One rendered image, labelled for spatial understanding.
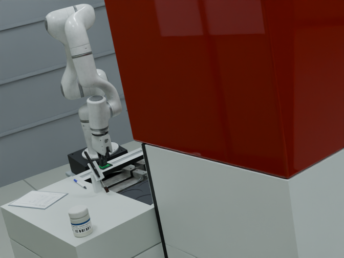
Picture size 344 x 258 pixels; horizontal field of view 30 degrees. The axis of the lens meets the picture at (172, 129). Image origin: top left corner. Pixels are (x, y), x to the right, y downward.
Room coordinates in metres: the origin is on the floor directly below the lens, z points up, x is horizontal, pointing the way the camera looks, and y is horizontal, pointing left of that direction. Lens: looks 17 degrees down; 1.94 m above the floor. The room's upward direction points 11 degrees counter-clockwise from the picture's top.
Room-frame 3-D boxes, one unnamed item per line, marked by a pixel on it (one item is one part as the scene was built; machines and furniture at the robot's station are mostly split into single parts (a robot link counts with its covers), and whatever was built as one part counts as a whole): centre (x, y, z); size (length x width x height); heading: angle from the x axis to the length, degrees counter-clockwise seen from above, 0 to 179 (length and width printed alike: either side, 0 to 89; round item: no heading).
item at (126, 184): (2.71, 0.24, 0.87); 0.36 x 0.08 x 0.03; 126
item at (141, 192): (2.50, 0.07, 0.90); 0.34 x 0.34 x 0.01; 36
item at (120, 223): (2.35, 0.44, 0.89); 0.62 x 0.35 x 0.14; 36
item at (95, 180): (2.45, 0.34, 1.03); 0.06 x 0.04 x 0.13; 36
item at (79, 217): (2.10, 0.38, 1.01); 0.07 x 0.07 x 0.10
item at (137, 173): (2.75, 0.18, 0.89); 0.08 x 0.03 x 0.03; 36
